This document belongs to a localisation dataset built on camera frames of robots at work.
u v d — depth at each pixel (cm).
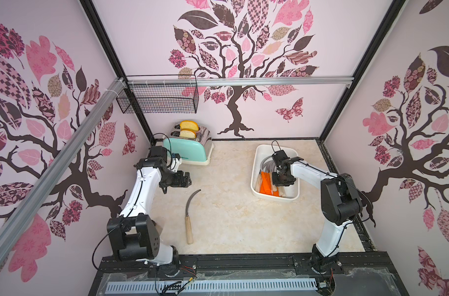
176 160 76
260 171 103
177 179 73
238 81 94
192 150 99
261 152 108
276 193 92
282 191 92
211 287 70
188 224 85
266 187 93
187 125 100
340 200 50
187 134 98
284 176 76
